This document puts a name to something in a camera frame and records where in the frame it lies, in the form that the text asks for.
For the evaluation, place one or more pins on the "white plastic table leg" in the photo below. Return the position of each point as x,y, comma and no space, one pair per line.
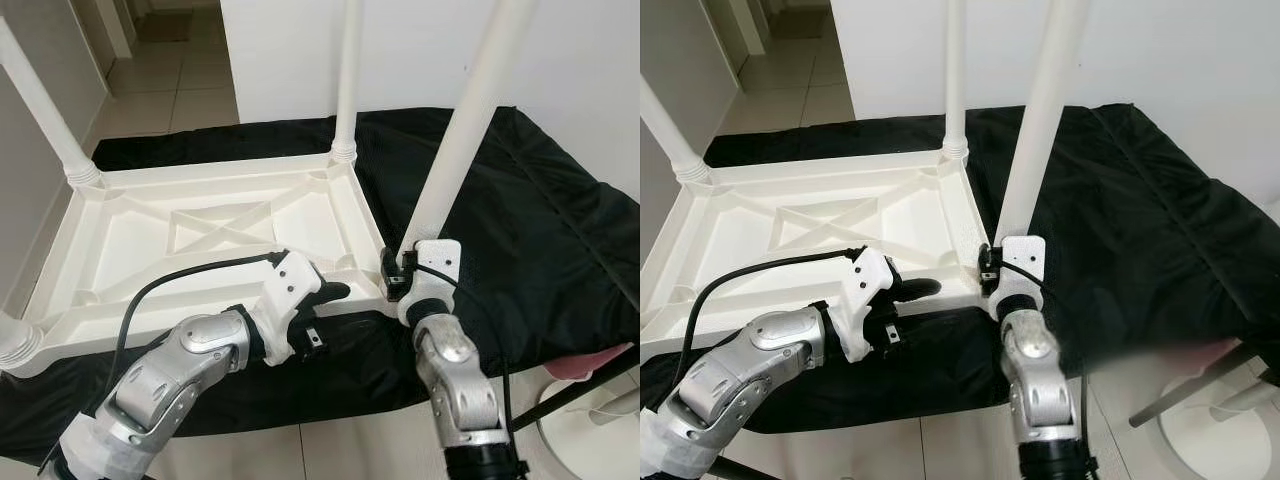
45,105
955,70
1040,115
672,130
349,70
465,125
15,345

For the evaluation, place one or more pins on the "white plastic table top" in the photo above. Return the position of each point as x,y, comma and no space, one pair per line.
120,240
740,240

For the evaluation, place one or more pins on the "black table cloth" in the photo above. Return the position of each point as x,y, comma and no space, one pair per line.
1160,220
560,220

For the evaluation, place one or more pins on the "black tripod leg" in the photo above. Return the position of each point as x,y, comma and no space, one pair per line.
745,470

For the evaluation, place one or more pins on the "black stand pole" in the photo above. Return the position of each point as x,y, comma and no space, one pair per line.
575,385
1190,385

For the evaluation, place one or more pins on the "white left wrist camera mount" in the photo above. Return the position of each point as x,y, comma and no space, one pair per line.
295,280
870,275

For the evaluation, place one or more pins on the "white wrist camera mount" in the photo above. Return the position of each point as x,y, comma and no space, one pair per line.
870,275
440,258
1025,255
295,280

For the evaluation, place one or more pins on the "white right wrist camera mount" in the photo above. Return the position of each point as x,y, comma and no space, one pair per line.
440,258
1025,255

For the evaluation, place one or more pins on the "white door frame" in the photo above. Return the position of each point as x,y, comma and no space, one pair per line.
105,25
740,25

